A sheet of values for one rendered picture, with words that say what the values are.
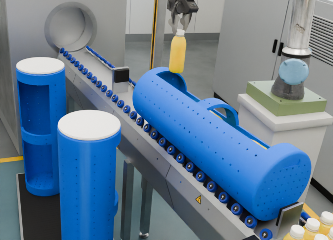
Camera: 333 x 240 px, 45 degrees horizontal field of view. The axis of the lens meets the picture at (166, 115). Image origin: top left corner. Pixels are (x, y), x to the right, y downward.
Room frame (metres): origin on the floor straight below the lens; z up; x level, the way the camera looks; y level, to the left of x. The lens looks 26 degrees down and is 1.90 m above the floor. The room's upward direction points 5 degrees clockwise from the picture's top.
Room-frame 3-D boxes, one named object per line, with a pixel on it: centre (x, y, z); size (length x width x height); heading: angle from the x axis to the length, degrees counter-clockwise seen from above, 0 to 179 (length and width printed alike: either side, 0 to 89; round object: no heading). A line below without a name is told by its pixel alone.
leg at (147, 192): (2.02, 0.07, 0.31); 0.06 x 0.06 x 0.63; 34
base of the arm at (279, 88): (1.75, -0.55, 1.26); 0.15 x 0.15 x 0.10
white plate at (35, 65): (2.27, 0.78, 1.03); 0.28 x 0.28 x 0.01
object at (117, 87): (2.22, 0.29, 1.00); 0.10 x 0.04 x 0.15; 124
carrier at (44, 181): (2.27, 0.78, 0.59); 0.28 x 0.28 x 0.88
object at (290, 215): (1.12, -0.46, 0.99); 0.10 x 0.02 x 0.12; 124
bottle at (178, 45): (1.76, -0.02, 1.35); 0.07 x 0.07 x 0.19
